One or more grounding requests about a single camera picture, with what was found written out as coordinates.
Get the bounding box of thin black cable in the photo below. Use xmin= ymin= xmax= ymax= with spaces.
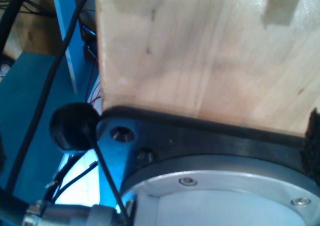
xmin=3 ymin=0 xmax=95 ymax=196

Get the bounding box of blue metal frame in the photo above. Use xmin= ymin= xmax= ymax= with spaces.
xmin=0 ymin=0 xmax=106 ymax=206

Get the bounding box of metal cable connector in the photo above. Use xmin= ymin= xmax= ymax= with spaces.
xmin=22 ymin=199 xmax=137 ymax=226

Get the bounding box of thick black cable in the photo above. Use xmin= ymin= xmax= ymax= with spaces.
xmin=0 ymin=0 xmax=35 ymax=58

